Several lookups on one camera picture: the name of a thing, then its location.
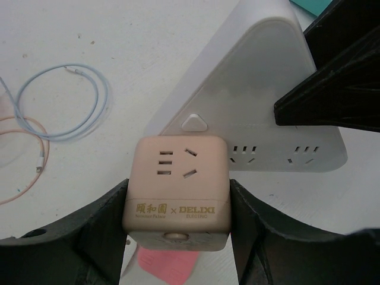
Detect blue charging cable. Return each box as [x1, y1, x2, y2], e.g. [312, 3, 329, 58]
[0, 62, 109, 141]

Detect pink plug adapter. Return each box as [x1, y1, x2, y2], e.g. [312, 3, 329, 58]
[137, 248, 199, 284]

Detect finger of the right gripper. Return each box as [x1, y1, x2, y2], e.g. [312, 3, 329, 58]
[304, 0, 379, 69]
[274, 47, 379, 132]

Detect teal triangular power strip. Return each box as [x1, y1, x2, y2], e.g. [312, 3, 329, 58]
[291, 0, 332, 16]

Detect white triangular power strip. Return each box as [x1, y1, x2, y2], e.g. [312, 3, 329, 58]
[144, 1, 347, 172]

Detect beige cube socket adapter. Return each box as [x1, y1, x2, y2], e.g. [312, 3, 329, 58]
[122, 136, 231, 252]

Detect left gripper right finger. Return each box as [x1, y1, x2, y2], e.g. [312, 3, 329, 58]
[230, 179, 379, 284]

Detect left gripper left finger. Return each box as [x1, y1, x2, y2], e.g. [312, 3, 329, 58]
[1, 180, 128, 284]

